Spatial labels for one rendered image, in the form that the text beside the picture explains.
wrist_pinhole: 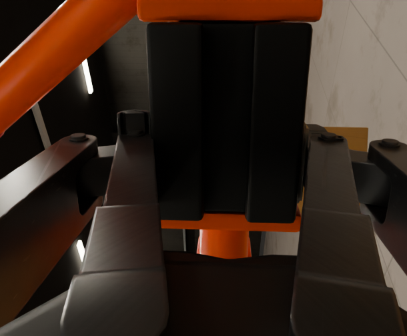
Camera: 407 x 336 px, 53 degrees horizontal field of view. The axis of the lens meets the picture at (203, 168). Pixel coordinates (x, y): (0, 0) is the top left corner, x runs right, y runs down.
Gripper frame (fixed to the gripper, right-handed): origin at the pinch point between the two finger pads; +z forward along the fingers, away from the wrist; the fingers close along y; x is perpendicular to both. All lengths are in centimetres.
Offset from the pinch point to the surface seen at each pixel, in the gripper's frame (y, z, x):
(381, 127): 120, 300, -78
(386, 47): 120, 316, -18
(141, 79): -194, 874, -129
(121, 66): -236, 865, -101
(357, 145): 54, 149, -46
